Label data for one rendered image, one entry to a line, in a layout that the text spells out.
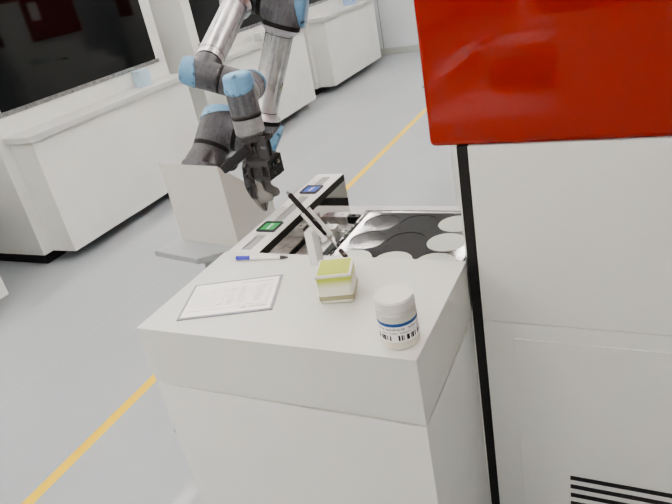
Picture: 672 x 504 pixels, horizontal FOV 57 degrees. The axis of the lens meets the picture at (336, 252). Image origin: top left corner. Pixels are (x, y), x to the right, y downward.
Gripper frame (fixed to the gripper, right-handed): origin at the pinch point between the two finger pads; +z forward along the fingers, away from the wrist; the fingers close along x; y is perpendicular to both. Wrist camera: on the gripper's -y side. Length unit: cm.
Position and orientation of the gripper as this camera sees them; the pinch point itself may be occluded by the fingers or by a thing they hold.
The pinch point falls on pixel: (262, 206)
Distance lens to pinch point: 168.5
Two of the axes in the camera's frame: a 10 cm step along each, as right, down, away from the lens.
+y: 9.0, 0.3, -4.4
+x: 4.1, -4.7, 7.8
